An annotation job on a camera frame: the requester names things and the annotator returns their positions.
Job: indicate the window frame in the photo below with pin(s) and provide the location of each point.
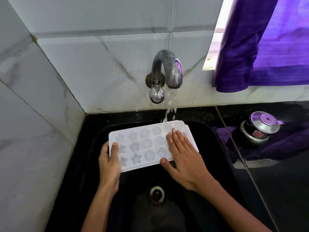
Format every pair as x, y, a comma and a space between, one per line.
216, 43

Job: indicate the black pot with metal lid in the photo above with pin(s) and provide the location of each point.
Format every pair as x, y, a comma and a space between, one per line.
259, 129

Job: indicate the person's right thumb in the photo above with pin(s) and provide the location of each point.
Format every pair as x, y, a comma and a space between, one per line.
167, 164

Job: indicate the metal sink drain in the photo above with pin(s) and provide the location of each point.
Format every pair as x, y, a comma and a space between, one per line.
157, 194

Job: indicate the metal wall tap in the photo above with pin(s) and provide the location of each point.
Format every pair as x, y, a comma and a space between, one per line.
166, 72

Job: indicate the black kitchen sink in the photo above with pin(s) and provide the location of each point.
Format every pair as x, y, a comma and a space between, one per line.
154, 190

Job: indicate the person's right little finger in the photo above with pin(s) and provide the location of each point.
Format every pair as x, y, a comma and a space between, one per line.
192, 146

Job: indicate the white plastic ice cube tray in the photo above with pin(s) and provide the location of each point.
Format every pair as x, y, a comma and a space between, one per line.
142, 144

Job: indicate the person's left hand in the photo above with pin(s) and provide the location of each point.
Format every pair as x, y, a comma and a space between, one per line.
108, 169

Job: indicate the purple curtain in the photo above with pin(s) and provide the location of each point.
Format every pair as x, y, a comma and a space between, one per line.
263, 43

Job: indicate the person's right hand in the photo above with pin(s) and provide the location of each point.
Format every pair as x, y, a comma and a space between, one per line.
188, 166

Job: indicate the person's left thumb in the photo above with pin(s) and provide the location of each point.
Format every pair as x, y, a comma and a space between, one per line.
114, 149

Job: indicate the person's left forearm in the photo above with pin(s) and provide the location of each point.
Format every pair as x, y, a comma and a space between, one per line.
100, 210

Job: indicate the person's right middle finger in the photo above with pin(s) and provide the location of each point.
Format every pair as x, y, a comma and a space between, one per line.
176, 140

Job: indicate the person's right forearm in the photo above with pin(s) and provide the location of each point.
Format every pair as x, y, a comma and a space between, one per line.
231, 210

